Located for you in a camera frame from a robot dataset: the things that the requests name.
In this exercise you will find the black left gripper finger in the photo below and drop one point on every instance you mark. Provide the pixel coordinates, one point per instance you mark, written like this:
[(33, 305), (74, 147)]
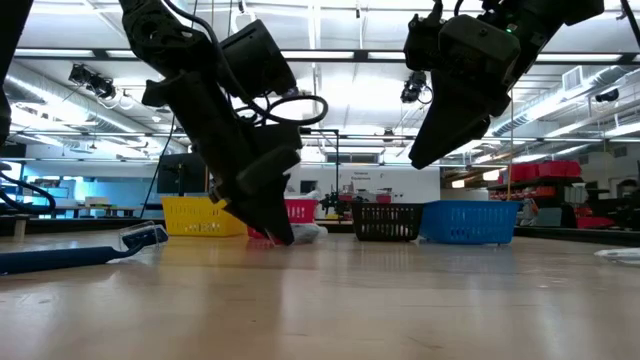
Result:
[(255, 217), (280, 215)]

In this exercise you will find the black plastic basket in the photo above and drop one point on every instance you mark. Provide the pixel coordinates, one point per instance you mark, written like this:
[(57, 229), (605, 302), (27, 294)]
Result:
[(387, 222)]

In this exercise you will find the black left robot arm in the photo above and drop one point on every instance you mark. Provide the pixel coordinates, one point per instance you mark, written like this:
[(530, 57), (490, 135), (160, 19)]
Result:
[(170, 40)]

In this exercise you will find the red cart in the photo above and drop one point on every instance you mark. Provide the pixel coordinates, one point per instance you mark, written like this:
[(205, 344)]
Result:
[(595, 220)]

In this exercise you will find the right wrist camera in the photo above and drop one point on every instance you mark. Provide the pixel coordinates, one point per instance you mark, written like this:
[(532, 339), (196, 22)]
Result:
[(422, 45)]

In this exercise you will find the black tube stand frame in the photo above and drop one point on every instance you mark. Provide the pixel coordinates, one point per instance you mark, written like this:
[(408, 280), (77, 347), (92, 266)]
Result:
[(320, 131)]

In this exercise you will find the black aluminium table frame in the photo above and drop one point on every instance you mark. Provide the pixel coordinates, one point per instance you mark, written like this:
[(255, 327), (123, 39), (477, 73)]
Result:
[(75, 226)]

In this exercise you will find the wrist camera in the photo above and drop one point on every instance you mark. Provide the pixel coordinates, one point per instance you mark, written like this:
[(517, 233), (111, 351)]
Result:
[(422, 45), (277, 136)]

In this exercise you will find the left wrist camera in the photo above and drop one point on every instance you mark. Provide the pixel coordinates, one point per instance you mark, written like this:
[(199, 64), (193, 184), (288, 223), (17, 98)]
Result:
[(277, 136)]

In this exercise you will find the white toothpaste tube red print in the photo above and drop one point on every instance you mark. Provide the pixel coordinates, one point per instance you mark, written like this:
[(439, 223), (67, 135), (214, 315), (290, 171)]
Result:
[(310, 233)]

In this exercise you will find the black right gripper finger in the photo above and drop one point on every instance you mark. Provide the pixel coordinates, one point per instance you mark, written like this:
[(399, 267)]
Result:
[(462, 120), (430, 130)]

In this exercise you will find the blue plastic basket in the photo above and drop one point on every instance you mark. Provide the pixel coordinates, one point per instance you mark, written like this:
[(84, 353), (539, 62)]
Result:
[(470, 222)]

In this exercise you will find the black ceiling-mounted device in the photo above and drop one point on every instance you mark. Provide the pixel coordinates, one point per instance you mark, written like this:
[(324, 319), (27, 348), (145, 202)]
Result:
[(95, 85)]

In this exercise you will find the yellow plastic basket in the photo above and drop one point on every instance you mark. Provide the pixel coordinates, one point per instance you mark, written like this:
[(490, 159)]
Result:
[(190, 217)]

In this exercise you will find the red plastic basket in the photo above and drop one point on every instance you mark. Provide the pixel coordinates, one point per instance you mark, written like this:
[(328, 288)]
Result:
[(302, 210)]

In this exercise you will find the shelf with red bins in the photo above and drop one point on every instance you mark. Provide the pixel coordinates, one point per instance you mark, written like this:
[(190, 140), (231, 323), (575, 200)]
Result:
[(545, 169)]

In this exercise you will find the black overhead camera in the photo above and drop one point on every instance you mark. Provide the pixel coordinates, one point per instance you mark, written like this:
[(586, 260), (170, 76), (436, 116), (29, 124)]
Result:
[(414, 87)]

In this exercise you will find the small black background machine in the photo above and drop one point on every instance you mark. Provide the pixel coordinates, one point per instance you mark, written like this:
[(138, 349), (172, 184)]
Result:
[(334, 204)]

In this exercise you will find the black monitor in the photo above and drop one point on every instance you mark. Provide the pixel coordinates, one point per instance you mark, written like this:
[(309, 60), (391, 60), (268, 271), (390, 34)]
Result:
[(180, 175)]

